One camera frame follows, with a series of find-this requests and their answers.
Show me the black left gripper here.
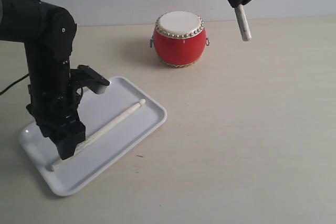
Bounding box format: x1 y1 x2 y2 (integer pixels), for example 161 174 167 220
25 82 87 161

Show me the white drumstick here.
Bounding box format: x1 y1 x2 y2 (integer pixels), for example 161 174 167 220
234 5 251 42
51 99 146 171

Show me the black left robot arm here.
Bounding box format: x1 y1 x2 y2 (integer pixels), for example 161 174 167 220
1 0 85 159

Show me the small red drum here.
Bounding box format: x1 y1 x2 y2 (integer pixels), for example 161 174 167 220
150 10 209 68

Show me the white plastic tray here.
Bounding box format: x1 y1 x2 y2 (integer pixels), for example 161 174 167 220
19 76 167 196

